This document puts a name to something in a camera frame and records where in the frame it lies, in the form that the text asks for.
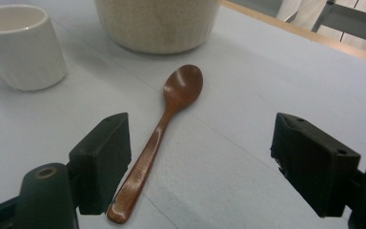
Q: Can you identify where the white cup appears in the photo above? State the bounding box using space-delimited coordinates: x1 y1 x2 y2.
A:
0 4 68 93

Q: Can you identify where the grey metal stand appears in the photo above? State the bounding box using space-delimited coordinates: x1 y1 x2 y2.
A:
311 0 366 46

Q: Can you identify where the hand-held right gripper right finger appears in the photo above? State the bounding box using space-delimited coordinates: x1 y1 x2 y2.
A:
270 112 362 219

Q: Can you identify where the beige speckled ceramic pot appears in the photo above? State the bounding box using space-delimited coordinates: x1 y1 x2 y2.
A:
93 0 222 55

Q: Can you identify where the brown wooden spoon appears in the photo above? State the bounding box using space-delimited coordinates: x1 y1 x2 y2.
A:
106 64 204 224

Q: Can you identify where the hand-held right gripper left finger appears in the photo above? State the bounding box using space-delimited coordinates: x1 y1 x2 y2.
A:
68 112 132 216

